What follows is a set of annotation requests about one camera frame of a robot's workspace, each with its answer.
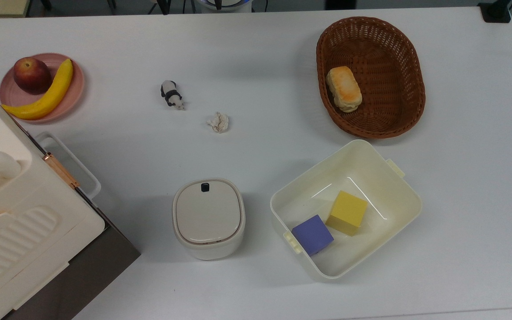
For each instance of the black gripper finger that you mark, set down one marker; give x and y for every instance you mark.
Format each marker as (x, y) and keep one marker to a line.
(163, 6)
(218, 4)

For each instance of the cream trash can lid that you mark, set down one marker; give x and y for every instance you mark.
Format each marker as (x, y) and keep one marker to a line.
(207, 213)

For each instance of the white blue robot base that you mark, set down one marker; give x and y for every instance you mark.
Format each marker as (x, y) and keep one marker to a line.
(238, 5)

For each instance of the cream trash can body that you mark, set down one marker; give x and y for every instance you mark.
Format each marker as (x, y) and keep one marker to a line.
(207, 252)

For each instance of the small panda toy figure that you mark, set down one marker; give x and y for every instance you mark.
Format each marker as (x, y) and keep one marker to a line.
(171, 94)

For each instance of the crumpled white paper ball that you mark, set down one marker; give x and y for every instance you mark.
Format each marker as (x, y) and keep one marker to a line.
(218, 122)

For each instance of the pink round plate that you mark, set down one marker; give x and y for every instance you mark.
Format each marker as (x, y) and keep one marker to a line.
(73, 91)

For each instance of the yellow banana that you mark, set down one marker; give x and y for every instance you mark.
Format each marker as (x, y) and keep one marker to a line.
(56, 91)

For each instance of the red apple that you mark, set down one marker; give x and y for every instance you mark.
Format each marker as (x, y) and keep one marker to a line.
(31, 75)

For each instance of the toasted bread loaf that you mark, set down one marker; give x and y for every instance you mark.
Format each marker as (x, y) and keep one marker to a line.
(344, 89)

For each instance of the brown wicker basket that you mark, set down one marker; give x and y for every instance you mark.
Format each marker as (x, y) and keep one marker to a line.
(389, 58)

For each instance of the yellow foam cube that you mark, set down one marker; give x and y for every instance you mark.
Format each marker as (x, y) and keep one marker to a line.
(347, 211)

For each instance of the purple foam cube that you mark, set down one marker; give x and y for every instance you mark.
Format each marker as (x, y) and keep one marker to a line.
(313, 234)

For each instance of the cream plastic bin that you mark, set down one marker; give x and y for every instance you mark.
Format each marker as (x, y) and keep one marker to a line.
(394, 209)

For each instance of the black table clamp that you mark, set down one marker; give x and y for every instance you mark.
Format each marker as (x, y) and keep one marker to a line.
(496, 11)

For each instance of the cream countertop oven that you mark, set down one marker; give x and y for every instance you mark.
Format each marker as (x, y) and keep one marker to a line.
(25, 249)

